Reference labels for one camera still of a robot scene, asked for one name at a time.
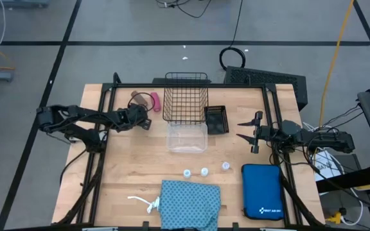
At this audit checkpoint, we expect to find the black metal table frame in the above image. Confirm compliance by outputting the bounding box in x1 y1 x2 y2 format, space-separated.
56 72 326 227

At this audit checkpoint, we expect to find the coiled black floor cable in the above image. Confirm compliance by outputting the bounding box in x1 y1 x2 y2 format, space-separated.
218 0 247 72

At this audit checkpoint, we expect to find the pink bandage roll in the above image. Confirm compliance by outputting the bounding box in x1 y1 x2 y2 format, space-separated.
150 92 162 112

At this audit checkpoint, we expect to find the black wire basket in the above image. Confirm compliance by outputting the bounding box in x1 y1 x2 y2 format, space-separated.
162 72 210 125

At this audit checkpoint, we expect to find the yellow power plug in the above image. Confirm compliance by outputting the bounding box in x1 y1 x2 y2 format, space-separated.
325 211 343 225

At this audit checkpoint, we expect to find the blue first aid kit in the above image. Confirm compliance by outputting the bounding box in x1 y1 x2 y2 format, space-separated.
241 163 286 221

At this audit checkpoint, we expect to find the brown bandage roll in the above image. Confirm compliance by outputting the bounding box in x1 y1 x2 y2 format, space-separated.
130 90 149 107

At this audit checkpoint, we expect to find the white printed sheet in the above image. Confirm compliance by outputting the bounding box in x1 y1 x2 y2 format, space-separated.
313 150 346 182

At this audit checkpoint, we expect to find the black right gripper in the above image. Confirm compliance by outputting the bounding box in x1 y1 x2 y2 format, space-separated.
236 110 281 155

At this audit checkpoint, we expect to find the yellow floor cable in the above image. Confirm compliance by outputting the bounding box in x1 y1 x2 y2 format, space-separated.
318 0 356 129

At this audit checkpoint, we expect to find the blue patterned drawstring bag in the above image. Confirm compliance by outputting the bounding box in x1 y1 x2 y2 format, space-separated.
127 179 222 231

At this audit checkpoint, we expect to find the clear plastic container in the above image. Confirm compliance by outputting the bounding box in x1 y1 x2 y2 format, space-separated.
165 122 209 154

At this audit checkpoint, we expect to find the small black plastic tray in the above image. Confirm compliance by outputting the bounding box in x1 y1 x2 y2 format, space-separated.
203 105 230 135

